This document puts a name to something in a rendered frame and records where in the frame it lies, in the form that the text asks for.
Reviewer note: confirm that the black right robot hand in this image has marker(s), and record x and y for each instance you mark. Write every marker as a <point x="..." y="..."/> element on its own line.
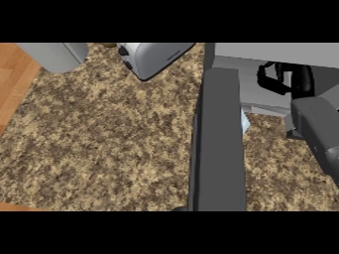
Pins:
<point x="301" y="81"/>

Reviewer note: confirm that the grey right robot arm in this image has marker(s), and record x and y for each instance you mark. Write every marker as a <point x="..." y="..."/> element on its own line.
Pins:
<point x="323" y="132"/>

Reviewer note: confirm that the grey microwave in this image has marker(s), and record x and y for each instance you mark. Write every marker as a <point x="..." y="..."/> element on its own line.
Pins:
<point x="279" y="53"/>

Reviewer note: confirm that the silver toaster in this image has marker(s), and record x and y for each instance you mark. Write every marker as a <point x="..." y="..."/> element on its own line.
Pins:
<point x="152" y="58"/>

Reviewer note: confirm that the pale grey appliance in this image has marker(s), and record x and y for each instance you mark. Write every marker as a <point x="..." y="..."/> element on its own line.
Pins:
<point x="55" y="54"/>

